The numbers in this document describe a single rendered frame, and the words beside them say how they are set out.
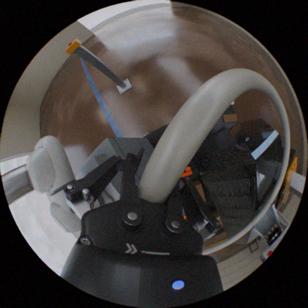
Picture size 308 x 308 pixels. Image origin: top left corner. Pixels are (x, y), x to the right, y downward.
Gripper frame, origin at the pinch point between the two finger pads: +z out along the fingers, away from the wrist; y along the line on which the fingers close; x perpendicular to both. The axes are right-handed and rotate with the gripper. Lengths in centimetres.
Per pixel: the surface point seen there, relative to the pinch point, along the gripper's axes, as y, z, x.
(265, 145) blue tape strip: 53, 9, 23
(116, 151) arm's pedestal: -15.7, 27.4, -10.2
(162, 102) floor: -3, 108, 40
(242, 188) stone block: 52, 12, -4
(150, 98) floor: -19, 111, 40
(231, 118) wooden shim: 87, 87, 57
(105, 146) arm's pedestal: -22.2, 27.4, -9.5
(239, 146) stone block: 41.2, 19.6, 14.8
